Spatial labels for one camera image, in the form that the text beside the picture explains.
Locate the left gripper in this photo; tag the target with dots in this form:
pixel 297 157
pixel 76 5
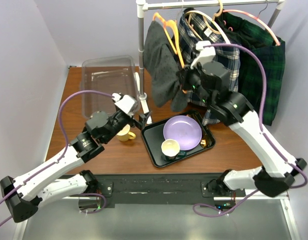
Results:
pixel 133 122

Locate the gold spoon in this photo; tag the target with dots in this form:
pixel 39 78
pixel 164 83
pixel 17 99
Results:
pixel 204 143

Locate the grey dotted skirt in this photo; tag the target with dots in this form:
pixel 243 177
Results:
pixel 162 67

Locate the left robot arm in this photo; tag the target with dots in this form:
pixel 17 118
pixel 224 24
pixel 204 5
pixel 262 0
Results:
pixel 26 194

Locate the pink hanger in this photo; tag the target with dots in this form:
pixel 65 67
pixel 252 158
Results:
pixel 267 28

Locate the yellow mug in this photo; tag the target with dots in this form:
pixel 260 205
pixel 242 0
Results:
pixel 125 134

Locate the purple plate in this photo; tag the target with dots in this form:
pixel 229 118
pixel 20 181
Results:
pixel 185 130

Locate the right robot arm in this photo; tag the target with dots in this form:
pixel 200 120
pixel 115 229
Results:
pixel 276 174

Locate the cream wooden hanger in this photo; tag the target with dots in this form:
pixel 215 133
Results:
pixel 210 22

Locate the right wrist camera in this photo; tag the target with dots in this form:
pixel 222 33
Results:
pixel 206 53

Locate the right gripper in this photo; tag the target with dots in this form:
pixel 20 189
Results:
pixel 184 74

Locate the cream paper cup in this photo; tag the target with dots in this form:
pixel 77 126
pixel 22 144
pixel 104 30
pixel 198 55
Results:
pixel 170 149

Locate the dark green cup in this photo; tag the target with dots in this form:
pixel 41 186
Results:
pixel 181 154

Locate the black mounting base plate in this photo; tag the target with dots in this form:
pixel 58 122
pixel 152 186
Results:
pixel 158 189

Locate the navy white plaid skirt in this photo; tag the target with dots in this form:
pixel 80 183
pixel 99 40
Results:
pixel 227 56

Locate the clear plastic bin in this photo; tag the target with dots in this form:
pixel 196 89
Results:
pixel 109 75

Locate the aluminium frame rail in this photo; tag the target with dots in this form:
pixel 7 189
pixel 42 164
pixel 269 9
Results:
pixel 258 218

